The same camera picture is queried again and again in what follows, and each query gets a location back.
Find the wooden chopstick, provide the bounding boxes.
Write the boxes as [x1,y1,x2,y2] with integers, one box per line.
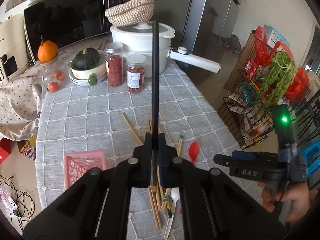
[121,113,144,146]
[148,186,160,229]

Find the green vegetable bunch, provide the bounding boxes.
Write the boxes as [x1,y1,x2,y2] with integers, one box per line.
[259,51,297,108]

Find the grey refrigerator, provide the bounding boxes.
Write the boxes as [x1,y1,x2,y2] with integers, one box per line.
[125,0,247,86]

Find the person's right hand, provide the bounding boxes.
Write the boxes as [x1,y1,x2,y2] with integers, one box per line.
[257,182,317,226]

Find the cream air fryer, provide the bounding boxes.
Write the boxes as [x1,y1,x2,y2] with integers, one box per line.
[0,14,30,85]

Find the large orange fruit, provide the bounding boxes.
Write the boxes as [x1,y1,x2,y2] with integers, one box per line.
[37,36,58,63]

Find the yellow printed cardboard box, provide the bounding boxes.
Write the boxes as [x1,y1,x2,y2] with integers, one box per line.
[17,134,37,160]

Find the woven rattan basket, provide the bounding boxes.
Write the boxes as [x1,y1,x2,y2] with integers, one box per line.
[105,0,155,27]

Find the red gift box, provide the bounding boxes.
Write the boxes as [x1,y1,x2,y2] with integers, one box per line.
[0,138,11,164]

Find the disposable chopsticks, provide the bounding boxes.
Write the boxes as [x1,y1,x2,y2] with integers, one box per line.
[159,134,185,211]

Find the blue plastic stool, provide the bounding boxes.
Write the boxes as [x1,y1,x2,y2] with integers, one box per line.
[299,140,320,178]

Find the glass jar with tangerines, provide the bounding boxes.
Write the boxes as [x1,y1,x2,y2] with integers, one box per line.
[40,53,70,96]

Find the black chopstick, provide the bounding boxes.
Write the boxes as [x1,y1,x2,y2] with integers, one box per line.
[152,21,159,186]

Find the black cables on floor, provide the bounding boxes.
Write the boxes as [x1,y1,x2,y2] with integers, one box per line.
[0,172,36,230]

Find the tall jar of red berries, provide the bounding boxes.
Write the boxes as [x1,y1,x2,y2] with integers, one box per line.
[104,42,124,87]

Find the dark green pumpkin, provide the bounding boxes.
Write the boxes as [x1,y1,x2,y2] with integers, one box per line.
[71,48,100,70]

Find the black microwave oven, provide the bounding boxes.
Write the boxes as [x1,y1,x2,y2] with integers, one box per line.
[24,0,124,62]

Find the pink plastic basket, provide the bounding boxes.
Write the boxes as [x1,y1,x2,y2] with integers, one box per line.
[63,150,108,189]

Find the grey checked tablecloth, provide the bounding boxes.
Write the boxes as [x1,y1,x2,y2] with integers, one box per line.
[35,59,263,240]

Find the short jar of red berries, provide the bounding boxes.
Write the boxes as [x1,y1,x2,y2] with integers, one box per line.
[126,54,146,93]

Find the black wire rack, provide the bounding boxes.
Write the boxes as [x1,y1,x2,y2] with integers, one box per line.
[218,27,310,148]

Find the white pot with handle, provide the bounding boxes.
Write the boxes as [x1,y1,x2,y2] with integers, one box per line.
[110,22,221,77]

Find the black chair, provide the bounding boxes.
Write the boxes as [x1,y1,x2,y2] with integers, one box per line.
[293,89,319,148]

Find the white plastic spoon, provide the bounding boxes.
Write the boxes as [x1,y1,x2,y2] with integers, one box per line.
[163,187,180,240]

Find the green lime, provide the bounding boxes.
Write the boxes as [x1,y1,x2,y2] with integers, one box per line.
[87,74,98,86]

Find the red plastic spoon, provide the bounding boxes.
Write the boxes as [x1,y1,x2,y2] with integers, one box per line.
[189,141,200,165]

